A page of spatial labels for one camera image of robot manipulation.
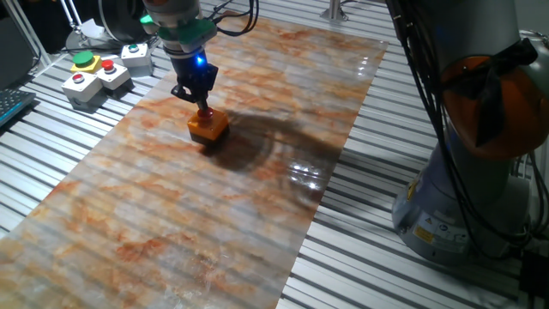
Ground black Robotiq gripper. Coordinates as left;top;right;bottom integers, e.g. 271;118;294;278
170;47;220;112

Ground orange box red push button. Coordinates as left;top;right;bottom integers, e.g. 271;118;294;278
186;106;231;145

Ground grey box small green button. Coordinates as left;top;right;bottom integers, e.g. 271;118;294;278
120;42;154;77

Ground grey box raised red button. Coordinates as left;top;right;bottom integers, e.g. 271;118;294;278
96;58;132;91

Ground grey box flat red button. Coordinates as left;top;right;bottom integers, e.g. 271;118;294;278
61;71;104;111

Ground yellow box big green button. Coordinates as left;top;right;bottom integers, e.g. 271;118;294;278
69;50;103;75

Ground black round machine housing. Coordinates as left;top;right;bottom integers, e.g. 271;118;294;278
97;0;149;44

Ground marble pattern table mat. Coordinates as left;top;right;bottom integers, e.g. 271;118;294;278
0;15;389;309

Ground white paper sheet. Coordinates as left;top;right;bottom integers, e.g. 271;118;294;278
81;19;106;39

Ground thin metal stand rod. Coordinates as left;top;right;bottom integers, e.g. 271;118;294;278
59;0;94;49

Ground black computer keyboard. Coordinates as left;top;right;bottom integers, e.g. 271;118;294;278
0;88;38;128

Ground green wrist flange mount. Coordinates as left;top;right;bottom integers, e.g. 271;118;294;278
139;14;219;49

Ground grey metal base plate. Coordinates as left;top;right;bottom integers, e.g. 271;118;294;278
64;21;162;55

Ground aluminium upright post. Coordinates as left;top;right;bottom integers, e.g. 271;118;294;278
319;0;349;22

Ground white slanted frame bars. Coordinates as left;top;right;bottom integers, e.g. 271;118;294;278
3;0;53;72

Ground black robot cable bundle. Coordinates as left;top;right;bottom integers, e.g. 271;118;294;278
204;0;549;258

